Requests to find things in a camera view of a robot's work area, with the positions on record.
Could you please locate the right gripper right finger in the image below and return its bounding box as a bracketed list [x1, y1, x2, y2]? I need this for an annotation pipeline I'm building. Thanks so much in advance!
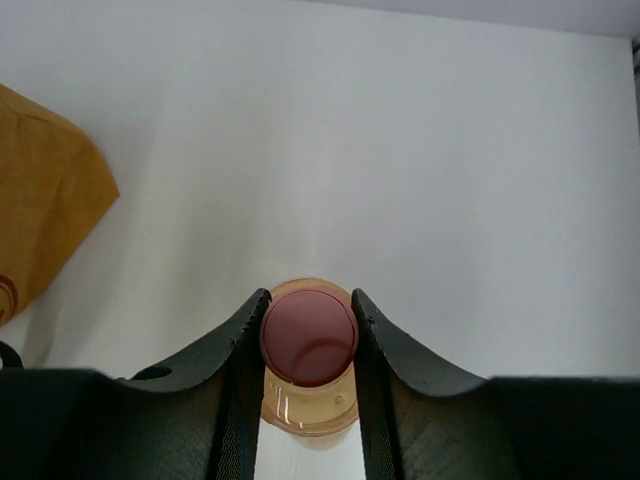
[351, 289, 495, 479]

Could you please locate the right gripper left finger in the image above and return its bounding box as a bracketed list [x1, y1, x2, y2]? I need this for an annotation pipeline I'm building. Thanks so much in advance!
[117, 289, 271, 479]

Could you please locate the orange bottle pink cap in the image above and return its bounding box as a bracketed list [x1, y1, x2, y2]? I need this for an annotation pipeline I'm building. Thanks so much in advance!
[259, 278, 359, 439]

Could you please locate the tan canvas tote bag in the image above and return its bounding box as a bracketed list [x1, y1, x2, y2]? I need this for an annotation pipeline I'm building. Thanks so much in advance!
[1, 87, 119, 324]

